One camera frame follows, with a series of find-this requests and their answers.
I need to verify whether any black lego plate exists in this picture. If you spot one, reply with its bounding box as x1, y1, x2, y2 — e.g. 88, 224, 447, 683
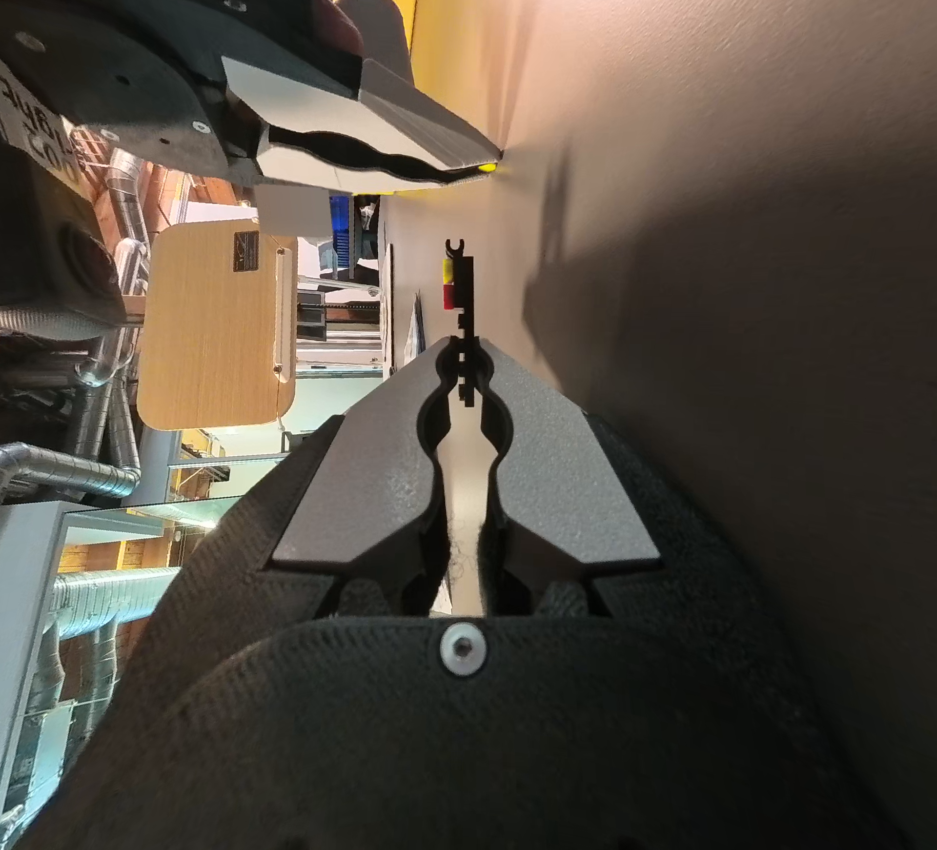
442, 237, 477, 406

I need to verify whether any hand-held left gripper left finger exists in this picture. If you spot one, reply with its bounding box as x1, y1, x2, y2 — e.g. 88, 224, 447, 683
269, 335, 450, 604

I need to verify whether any blue plastic rack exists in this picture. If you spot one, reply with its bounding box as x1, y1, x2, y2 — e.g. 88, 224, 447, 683
329, 195, 382, 276

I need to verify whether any lego instruction booklet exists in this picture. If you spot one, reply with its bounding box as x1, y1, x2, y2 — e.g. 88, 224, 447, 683
399, 290, 429, 361

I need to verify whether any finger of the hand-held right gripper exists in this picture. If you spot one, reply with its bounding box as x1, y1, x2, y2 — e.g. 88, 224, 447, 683
255, 125, 480, 196
222, 56, 505, 172

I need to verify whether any light wooden table board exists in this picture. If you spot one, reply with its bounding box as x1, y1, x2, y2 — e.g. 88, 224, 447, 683
137, 221, 300, 432

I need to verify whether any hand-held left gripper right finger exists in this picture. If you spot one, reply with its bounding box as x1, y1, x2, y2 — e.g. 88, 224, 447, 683
474, 338, 663, 607

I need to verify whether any silver ventilation duct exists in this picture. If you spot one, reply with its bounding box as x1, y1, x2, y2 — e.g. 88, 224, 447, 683
0, 151, 184, 719

